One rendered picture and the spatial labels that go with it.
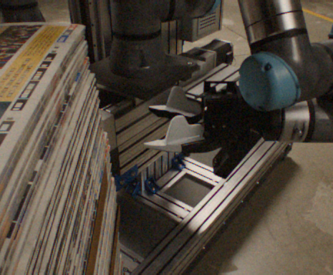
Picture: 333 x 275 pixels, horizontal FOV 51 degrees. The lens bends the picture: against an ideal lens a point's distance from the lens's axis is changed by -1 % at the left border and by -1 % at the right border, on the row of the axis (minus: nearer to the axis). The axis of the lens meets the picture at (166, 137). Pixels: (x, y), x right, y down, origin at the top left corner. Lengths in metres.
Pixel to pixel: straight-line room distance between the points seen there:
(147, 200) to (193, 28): 0.65
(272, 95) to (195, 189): 1.03
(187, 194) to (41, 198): 1.20
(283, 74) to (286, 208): 1.34
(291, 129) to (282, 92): 0.13
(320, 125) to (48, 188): 0.44
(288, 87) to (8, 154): 0.34
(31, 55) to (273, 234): 1.42
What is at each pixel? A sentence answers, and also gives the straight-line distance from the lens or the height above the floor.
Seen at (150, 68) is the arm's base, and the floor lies 0.84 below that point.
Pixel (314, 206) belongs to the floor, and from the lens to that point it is 1.80.
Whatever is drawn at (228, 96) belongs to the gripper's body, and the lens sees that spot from 0.54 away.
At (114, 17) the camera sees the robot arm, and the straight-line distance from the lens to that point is 0.86.
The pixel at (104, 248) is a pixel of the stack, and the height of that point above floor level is 0.71.
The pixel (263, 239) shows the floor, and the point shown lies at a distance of 1.58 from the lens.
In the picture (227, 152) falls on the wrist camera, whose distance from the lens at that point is 0.60.
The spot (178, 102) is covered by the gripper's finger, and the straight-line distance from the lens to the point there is 0.61.
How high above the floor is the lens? 1.16
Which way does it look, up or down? 33 degrees down
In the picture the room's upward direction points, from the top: straight up
